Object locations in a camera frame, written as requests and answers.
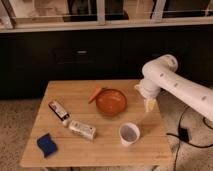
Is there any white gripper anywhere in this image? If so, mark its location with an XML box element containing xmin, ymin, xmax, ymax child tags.
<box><xmin>134</xmin><ymin>79</ymin><xmax>161</xmax><ymax>113</ymax></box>

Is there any white ceramic cup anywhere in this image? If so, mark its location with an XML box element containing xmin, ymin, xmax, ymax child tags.
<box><xmin>119</xmin><ymin>122</ymin><xmax>140</xmax><ymax>147</ymax></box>

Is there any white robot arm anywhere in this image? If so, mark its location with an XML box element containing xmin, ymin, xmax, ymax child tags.
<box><xmin>135</xmin><ymin>54</ymin><xmax>213</xmax><ymax>122</ymax></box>

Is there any orange bowl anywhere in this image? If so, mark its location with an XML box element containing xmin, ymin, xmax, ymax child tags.
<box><xmin>96</xmin><ymin>89</ymin><xmax>127</xmax><ymax>117</ymax></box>

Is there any black power adapter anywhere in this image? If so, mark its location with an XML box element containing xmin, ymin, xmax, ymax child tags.
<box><xmin>178</xmin><ymin>128</ymin><xmax>189</xmax><ymax>142</ymax></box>

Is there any orange carrot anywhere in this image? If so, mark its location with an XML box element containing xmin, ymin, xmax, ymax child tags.
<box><xmin>88</xmin><ymin>87</ymin><xmax>102</xmax><ymax>103</ymax></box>

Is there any white small carton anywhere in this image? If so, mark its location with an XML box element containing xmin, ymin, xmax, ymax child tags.
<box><xmin>68</xmin><ymin>120</ymin><xmax>96</xmax><ymax>140</ymax></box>

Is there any wooden table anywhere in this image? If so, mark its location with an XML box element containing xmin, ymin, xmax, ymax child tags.
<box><xmin>20</xmin><ymin>80</ymin><xmax>172</xmax><ymax>167</ymax></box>

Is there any blue sponge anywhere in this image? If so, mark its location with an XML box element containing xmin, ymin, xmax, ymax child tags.
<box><xmin>37</xmin><ymin>133</ymin><xmax>57</xmax><ymax>158</ymax></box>

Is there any dark cabinet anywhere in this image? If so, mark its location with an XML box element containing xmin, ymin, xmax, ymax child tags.
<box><xmin>0</xmin><ymin>25</ymin><xmax>213</xmax><ymax>99</ymax></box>

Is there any black cable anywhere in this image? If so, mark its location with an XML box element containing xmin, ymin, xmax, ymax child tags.
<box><xmin>165</xmin><ymin>106</ymin><xmax>213</xmax><ymax>171</ymax></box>

